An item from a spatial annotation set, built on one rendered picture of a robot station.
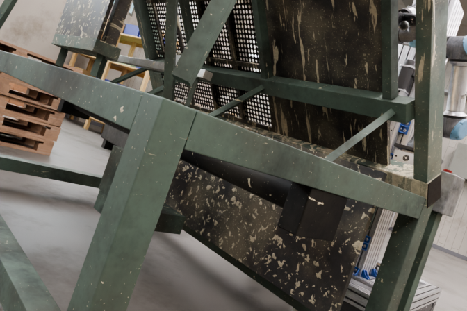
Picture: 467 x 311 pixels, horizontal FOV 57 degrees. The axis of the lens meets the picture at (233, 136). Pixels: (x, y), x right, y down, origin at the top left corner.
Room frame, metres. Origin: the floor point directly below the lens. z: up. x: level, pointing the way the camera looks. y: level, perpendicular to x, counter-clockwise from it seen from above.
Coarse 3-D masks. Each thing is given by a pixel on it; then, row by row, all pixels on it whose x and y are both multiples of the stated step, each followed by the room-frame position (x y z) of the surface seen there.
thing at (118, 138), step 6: (108, 126) 6.40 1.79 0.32; (102, 132) 6.51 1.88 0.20; (108, 132) 6.35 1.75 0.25; (114, 132) 6.22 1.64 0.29; (120, 132) 6.07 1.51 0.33; (108, 138) 6.30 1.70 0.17; (114, 138) 6.17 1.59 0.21; (120, 138) 6.02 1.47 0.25; (126, 138) 5.89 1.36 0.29; (102, 144) 6.43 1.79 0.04; (108, 144) 6.40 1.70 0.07; (114, 144) 6.14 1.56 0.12; (120, 144) 5.98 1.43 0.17
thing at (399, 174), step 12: (192, 108) 3.01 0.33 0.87; (228, 120) 2.69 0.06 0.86; (264, 132) 2.43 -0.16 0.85; (300, 144) 2.21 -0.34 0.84; (312, 144) 2.18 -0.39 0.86; (348, 156) 2.01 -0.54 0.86; (372, 168) 1.89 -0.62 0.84; (384, 168) 1.86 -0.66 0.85; (396, 168) 1.84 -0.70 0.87; (408, 168) 1.83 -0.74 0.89; (396, 180) 1.81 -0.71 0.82; (408, 180) 1.77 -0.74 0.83; (432, 180) 1.72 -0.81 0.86; (420, 192) 1.74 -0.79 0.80; (432, 192) 1.74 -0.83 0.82
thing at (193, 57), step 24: (168, 0) 1.92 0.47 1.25; (216, 0) 0.94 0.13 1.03; (0, 24) 2.54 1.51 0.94; (168, 24) 1.94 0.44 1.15; (216, 24) 0.93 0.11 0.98; (168, 48) 1.97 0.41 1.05; (192, 48) 0.93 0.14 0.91; (96, 72) 2.33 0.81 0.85; (168, 72) 1.99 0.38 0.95; (192, 72) 0.92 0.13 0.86; (168, 96) 2.02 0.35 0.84; (192, 96) 2.09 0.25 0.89; (240, 96) 2.12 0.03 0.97; (384, 120) 1.60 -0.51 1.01
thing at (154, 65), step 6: (108, 60) 2.93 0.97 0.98; (114, 60) 2.77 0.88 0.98; (120, 60) 2.69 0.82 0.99; (126, 60) 2.63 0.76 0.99; (132, 60) 2.57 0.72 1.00; (138, 60) 2.51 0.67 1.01; (144, 60) 2.47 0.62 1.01; (150, 60) 2.41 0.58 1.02; (138, 66) 2.56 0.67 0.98; (144, 66) 2.45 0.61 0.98; (150, 66) 2.40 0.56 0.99; (156, 66) 2.35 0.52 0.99; (162, 66) 2.30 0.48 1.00; (204, 72) 2.01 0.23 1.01; (210, 72) 2.03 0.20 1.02; (204, 78) 2.02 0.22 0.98; (210, 78) 2.04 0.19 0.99
